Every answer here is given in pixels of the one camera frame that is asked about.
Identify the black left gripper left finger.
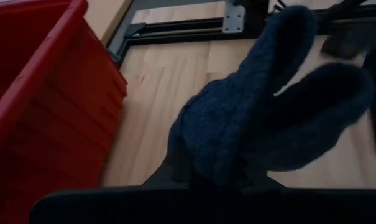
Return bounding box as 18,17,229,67
142,161,188,189

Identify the dark navy garment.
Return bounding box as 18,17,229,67
165,4,375,189

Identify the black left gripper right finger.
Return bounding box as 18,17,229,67
249,174,287,190

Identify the red plastic laundry basket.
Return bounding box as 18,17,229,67
0,0,129,224

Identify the light wood desk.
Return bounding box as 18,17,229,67
83,0,133,46

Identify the black metal table frame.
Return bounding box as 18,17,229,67
106,0,376,68

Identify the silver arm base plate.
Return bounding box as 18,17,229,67
221,0,247,34

